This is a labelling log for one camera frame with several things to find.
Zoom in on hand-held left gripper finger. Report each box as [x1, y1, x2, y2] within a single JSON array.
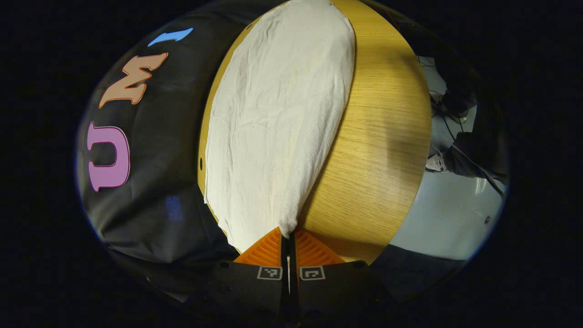
[[191, 226, 291, 328], [291, 228, 393, 328]]

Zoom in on white jeans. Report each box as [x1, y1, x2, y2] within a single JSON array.
[[204, 0, 357, 254]]

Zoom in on person's white shoe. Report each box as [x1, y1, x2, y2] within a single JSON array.
[[425, 152, 450, 173]]

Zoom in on person's dark trouser leg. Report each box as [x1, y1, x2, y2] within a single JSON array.
[[444, 131, 509, 181]]

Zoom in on black floor cables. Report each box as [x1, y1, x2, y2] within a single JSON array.
[[428, 89, 461, 143]]

